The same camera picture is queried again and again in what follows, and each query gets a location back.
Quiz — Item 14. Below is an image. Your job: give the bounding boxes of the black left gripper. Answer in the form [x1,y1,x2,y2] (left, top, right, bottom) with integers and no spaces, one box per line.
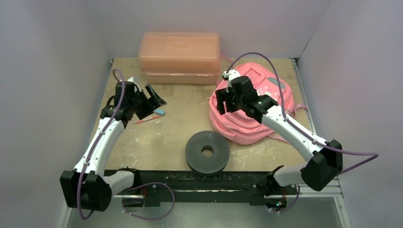
[129,85,166,120]

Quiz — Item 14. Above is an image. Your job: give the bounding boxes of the red pen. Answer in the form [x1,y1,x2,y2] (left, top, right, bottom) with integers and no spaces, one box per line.
[134,115,163,124]

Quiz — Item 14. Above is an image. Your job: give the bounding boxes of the pink student backpack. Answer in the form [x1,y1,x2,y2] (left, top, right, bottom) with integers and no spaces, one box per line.
[209,62,305,145]

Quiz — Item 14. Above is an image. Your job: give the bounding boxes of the blue highlighter marker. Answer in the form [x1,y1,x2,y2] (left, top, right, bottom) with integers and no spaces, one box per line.
[154,109,165,116]

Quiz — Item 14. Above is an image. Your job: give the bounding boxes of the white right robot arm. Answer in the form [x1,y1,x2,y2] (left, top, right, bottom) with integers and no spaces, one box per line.
[215,73,343,195]

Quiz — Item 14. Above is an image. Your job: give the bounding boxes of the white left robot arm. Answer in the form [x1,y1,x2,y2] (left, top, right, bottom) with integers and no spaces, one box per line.
[60,81,166,211]

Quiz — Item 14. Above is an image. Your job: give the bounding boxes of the translucent orange plastic box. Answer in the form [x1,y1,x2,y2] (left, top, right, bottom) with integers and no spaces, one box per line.
[138,32,221,85]

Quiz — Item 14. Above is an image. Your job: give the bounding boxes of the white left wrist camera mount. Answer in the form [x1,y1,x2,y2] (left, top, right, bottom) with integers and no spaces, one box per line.
[127,76,142,92]

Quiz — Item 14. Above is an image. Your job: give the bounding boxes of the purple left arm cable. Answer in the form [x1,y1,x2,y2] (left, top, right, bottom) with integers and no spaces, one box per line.
[76,68,176,221]

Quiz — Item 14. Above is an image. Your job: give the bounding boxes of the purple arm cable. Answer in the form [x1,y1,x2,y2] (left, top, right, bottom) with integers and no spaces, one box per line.
[76,68,176,221]
[225,52,380,215]

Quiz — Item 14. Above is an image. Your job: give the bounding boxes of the aluminium rail base frame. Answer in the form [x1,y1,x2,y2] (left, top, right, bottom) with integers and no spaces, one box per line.
[61,168,351,228]

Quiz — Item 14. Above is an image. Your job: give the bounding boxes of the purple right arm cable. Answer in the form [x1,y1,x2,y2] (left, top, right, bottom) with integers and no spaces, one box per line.
[225,52,380,215]

